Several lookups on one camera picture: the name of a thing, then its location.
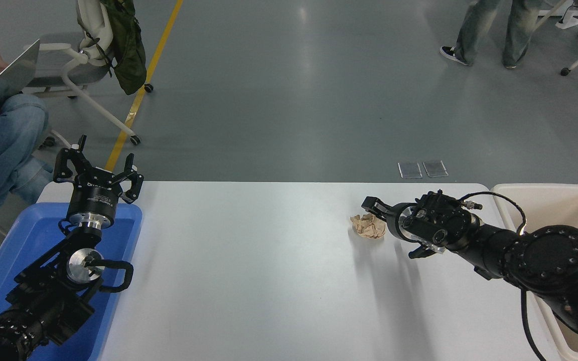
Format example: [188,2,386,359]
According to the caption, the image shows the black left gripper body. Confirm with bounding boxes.
[66,169,125,220]

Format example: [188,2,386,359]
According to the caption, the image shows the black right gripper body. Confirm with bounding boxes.
[384,202,416,242]

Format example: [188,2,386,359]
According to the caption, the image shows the tan paper ball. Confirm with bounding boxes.
[350,213,387,240]

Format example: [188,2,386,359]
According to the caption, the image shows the metal floor plate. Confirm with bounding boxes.
[398,162,423,179]
[422,160,449,178]

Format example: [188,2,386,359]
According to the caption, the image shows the seated person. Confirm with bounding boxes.
[0,25,58,209]

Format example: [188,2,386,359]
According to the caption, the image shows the blue plastic tray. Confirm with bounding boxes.
[0,202,143,361]

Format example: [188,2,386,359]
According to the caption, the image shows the white grey office chair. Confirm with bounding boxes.
[22,0,154,146]

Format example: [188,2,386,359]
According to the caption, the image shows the dark green backpack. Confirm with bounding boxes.
[99,0,148,96]

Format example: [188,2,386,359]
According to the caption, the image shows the large pale plastic bin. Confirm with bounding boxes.
[491,184,578,361]

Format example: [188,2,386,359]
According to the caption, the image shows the standing person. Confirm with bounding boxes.
[440,0,545,69]

